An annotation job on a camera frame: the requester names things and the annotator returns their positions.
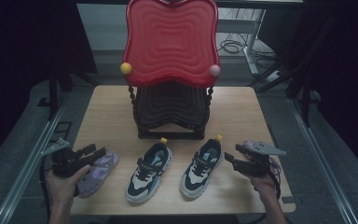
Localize navy and white sneaker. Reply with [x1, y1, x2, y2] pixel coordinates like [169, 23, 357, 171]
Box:
[125, 137, 174, 205]
[179, 133, 225, 200]

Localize white power strip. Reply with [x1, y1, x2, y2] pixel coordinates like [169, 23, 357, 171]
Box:
[265, 69, 284, 83]

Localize white desk frame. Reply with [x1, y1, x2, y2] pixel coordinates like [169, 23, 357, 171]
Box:
[216, 8, 267, 77]

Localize person's left hand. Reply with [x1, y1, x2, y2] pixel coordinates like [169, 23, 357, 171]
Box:
[45, 164, 92, 212]

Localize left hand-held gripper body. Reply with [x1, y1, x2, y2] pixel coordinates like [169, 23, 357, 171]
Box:
[40, 138, 91, 179]

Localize coiled black floor cables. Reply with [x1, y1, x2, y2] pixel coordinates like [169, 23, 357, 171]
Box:
[218, 32, 277, 61]

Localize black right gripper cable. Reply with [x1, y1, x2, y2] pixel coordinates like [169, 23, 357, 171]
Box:
[268, 157, 282, 201]

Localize metal floor rail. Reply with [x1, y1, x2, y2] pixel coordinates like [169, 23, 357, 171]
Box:
[0, 92, 73, 224]
[287, 97, 358, 224]

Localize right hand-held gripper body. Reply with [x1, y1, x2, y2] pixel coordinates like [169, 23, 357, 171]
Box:
[232, 141, 287, 178]

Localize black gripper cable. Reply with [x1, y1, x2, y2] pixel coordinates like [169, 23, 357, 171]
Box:
[38, 155, 52, 222]
[268, 157, 282, 201]

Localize person's right hand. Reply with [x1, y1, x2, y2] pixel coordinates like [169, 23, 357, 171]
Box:
[240, 172, 278, 203]

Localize dark curtain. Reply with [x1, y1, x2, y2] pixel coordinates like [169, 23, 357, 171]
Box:
[0, 0, 99, 169]
[257, 0, 358, 185]

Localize black metal stand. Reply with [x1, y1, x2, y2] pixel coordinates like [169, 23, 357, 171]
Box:
[246, 59, 324, 127]
[36, 71, 101, 120]

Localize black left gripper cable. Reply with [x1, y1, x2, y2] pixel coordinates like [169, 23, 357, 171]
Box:
[38, 155, 52, 222]

